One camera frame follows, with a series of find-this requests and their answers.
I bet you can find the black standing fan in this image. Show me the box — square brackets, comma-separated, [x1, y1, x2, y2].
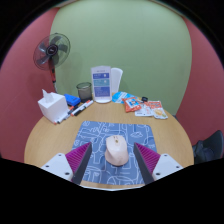
[33, 32, 72, 93]

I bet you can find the pale pink computer mouse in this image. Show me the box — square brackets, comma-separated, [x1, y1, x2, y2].
[104, 134, 130, 167]

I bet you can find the black office chair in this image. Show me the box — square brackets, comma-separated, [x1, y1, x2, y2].
[192, 129, 224, 165]

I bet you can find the black whiteboard marker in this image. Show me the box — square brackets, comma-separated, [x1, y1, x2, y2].
[70, 99, 95, 117]

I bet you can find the blue patterned mouse pad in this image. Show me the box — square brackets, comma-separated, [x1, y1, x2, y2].
[71, 120, 158, 186]

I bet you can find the white flat snack packet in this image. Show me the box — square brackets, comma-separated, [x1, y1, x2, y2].
[134, 103, 156, 118]

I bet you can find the blue whiteboard eraser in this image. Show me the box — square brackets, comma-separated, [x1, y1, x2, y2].
[63, 93, 82, 108]

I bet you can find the white tissue box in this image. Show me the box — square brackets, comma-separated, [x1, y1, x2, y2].
[37, 89, 70, 124]

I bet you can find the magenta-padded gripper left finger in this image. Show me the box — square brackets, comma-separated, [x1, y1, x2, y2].
[40, 141, 93, 186]

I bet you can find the white acrylic sign stand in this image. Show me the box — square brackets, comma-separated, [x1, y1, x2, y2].
[90, 65, 113, 104]

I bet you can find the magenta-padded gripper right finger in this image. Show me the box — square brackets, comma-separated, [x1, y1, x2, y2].
[133, 142, 184, 186]

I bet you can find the dark mesh pen cup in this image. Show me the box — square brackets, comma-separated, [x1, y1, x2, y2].
[76, 81, 93, 103]

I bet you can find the white whiteboard marker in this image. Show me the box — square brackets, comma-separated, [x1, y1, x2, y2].
[54, 106, 76, 125]

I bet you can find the white and orange snack packet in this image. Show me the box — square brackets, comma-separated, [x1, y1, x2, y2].
[146, 100, 169, 120]

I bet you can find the light blue packet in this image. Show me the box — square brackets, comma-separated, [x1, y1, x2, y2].
[111, 91, 133, 104]

